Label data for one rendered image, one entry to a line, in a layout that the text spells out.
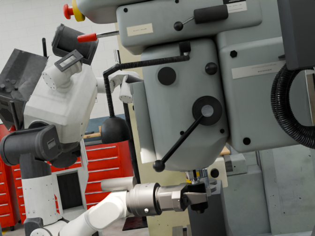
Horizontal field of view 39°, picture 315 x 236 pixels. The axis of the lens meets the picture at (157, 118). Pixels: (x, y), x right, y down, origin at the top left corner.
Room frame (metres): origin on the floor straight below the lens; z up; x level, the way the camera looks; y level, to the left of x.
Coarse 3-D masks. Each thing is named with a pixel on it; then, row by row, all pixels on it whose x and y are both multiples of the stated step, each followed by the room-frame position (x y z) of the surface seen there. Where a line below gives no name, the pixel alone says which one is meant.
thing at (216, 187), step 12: (216, 180) 1.63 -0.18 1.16; (216, 192) 1.50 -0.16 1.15; (216, 204) 1.48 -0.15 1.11; (192, 216) 1.50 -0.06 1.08; (204, 216) 1.49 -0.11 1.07; (216, 216) 1.48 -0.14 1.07; (192, 228) 1.50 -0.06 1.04; (204, 228) 1.49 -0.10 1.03; (216, 228) 1.48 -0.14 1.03; (228, 228) 1.65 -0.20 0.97
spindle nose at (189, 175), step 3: (192, 171) 1.13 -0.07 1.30; (201, 171) 1.14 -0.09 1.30; (186, 174) 1.14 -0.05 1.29; (189, 174) 1.13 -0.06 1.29; (192, 174) 1.13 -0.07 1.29; (201, 174) 1.13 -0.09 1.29; (186, 177) 1.14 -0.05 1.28; (189, 177) 1.13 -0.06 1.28; (192, 177) 1.13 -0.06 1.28; (198, 177) 1.13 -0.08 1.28
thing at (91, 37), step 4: (108, 32) 1.26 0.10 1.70; (112, 32) 1.25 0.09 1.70; (116, 32) 1.25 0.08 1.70; (80, 36) 1.26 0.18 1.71; (84, 36) 1.25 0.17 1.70; (88, 36) 1.25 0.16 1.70; (92, 36) 1.25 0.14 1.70; (96, 36) 1.25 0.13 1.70; (100, 36) 1.26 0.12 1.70; (104, 36) 1.26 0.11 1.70; (108, 36) 1.26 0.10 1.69; (80, 40) 1.25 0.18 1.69; (84, 40) 1.25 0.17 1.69; (88, 40) 1.26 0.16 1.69; (92, 40) 1.26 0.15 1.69; (96, 40) 1.26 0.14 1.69
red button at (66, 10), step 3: (63, 6) 1.15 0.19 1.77; (66, 6) 1.15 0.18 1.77; (63, 9) 1.15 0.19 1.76; (66, 9) 1.14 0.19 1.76; (69, 9) 1.15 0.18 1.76; (72, 9) 1.15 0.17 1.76; (63, 12) 1.15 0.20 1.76; (66, 12) 1.14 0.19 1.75; (69, 12) 1.15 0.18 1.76; (72, 12) 1.15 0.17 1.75; (66, 15) 1.15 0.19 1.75; (69, 15) 1.16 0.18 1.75; (66, 18) 1.16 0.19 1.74; (69, 18) 1.16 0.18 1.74
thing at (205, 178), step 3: (207, 171) 1.54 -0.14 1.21; (204, 174) 1.53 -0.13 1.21; (207, 174) 1.54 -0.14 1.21; (201, 177) 1.53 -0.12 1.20; (204, 177) 1.53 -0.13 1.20; (207, 177) 1.53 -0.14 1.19; (201, 180) 1.53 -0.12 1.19; (204, 180) 1.53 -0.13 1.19; (207, 180) 1.53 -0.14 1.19; (207, 183) 1.53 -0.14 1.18; (207, 186) 1.53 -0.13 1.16
